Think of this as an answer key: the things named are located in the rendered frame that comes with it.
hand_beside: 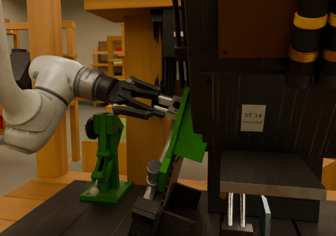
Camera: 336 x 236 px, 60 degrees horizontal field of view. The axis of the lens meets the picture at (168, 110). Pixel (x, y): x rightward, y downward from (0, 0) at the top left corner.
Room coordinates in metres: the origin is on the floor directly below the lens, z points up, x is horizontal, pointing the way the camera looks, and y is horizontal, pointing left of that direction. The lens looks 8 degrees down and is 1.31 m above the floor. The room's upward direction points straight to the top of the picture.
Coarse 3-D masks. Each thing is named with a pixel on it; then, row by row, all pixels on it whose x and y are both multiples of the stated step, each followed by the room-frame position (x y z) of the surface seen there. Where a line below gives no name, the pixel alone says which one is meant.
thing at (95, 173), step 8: (120, 120) 1.00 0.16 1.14; (120, 128) 0.99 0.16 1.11; (120, 136) 0.99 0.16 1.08; (96, 152) 0.91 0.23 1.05; (104, 152) 0.91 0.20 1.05; (112, 160) 0.92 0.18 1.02; (96, 168) 0.91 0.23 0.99; (104, 168) 0.90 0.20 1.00; (96, 176) 0.86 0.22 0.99; (104, 176) 0.87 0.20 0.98
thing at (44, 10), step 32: (32, 0) 1.14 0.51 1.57; (32, 32) 1.14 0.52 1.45; (128, 32) 1.06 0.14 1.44; (128, 64) 1.06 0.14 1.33; (160, 64) 1.04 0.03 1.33; (64, 128) 1.20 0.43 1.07; (128, 128) 1.06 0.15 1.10; (160, 128) 1.04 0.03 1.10; (64, 160) 1.18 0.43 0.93; (128, 160) 1.06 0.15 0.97
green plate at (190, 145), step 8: (184, 88) 0.64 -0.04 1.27; (184, 96) 0.64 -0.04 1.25; (184, 104) 0.64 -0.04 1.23; (184, 112) 0.65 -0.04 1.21; (176, 120) 0.65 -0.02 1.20; (184, 120) 0.65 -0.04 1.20; (176, 128) 0.64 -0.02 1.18; (184, 128) 0.65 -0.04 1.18; (192, 128) 0.65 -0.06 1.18; (176, 136) 0.65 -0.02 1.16; (184, 136) 0.65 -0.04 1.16; (192, 136) 0.65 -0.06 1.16; (200, 136) 0.65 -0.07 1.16; (176, 144) 0.66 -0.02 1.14; (184, 144) 0.65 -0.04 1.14; (192, 144) 0.65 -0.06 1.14; (200, 144) 0.65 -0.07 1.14; (168, 152) 0.65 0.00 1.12; (176, 152) 0.66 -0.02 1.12; (184, 152) 0.65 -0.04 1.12; (192, 152) 0.65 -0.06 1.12; (200, 152) 0.65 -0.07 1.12; (200, 160) 0.65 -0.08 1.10
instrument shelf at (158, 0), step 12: (84, 0) 0.96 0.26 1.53; (96, 0) 0.96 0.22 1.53; (108, 0) 0.95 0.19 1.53; (120, 0) 0.94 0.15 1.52; (132, 0) 0.93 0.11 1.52; (144, 0) 0.92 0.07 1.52; (156, 0) 0.92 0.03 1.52; (168, 0) 0.91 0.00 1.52; (96, 12) 1.00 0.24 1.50; (108, 12) 1.00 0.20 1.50; (120, 12) 1.00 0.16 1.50; (132, 12) 1.00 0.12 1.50; (144, 12) 1.00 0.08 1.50
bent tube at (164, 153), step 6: (174, 96) 0.78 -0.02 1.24; (174, 102) 0.77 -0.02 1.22; (168, 108) 0.75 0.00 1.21; (174, 108) 0.75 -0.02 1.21; (174, 120) 0.79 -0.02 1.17; (168, 132) 0.83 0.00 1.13; (168, 138) 0.82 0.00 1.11; (168, 144) 0.82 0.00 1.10; (162, 150) 0.81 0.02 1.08; (162, 156) 0.79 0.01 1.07; (150, 192) 0.71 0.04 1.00; (156, 192) 0.72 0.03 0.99; (150, 198) 0.70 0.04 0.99
